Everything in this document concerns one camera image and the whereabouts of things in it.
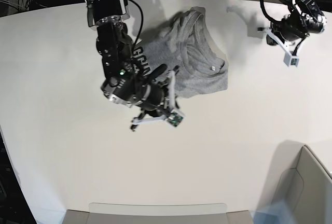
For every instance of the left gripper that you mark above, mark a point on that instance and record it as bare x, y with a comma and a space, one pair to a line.
291, 27

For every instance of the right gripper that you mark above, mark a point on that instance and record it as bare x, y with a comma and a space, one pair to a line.
159, 98

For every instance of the grey T-shirt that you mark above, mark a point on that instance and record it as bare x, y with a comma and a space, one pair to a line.
182, 42

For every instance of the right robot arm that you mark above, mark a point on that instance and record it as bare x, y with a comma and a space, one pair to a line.
125, 80

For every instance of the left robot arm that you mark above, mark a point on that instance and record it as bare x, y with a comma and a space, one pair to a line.
317, 22

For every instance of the grey bin front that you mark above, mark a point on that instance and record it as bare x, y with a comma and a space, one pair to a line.
119, 213

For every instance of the grey box right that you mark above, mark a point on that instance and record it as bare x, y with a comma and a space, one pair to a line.
303, 194

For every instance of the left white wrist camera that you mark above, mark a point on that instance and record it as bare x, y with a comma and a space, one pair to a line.
291, 57

